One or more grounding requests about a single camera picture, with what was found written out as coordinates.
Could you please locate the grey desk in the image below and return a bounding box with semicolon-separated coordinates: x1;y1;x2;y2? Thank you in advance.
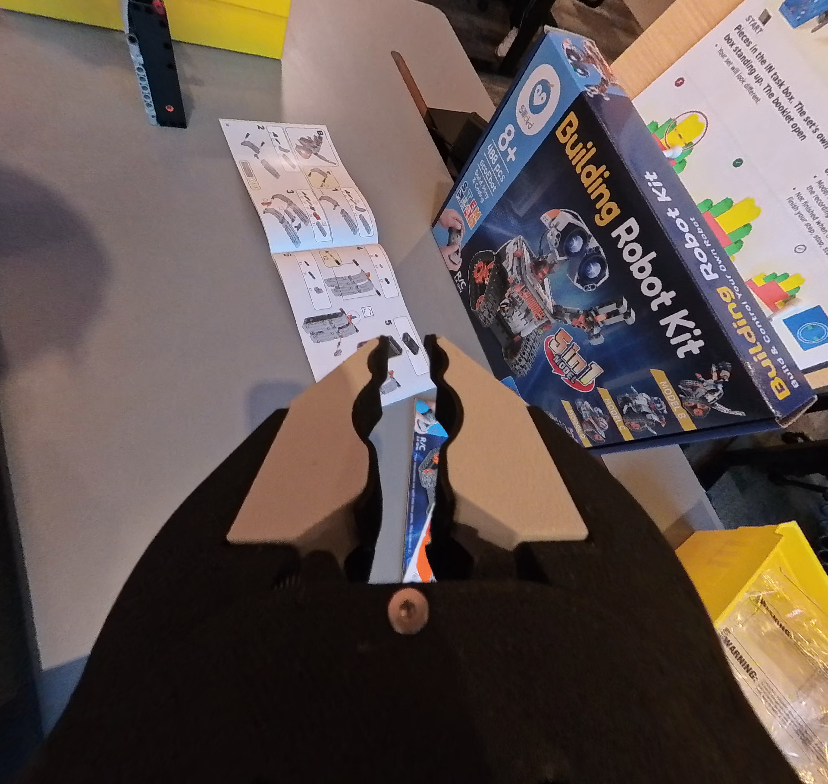
0;0;725;740

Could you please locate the yellow bin with bags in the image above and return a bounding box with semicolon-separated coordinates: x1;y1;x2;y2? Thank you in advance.
674;521;828;784

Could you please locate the open white instruction booklet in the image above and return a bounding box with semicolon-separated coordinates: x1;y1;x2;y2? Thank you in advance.
219;118;437;408

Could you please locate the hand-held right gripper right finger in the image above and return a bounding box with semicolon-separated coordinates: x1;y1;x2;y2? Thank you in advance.
427;335;590;581

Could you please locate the brown wooden strip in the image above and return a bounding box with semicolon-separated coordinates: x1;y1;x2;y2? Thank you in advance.
391;51;429;116

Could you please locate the blue robot kit box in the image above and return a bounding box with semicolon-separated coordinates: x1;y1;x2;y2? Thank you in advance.
431;26;817;450

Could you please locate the clear plastic bag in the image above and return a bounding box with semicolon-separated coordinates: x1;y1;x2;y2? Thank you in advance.
718;567;828;784

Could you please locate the black desk clamp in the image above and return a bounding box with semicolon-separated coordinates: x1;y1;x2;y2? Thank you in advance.
427;107;489;177

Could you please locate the yellow plastic bin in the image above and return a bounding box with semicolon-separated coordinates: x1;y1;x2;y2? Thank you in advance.
0;0;301;59

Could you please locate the blue instruction manual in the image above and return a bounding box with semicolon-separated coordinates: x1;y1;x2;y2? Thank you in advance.
402;397;450;583

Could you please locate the black grey brick assembly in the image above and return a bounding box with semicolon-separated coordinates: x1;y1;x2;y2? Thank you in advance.
107;0;188;128

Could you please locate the white task poster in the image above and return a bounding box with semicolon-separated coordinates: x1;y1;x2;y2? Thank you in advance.
630;0;828;374

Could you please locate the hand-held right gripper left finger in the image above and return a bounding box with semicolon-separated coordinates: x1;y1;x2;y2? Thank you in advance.
226;335;389;581

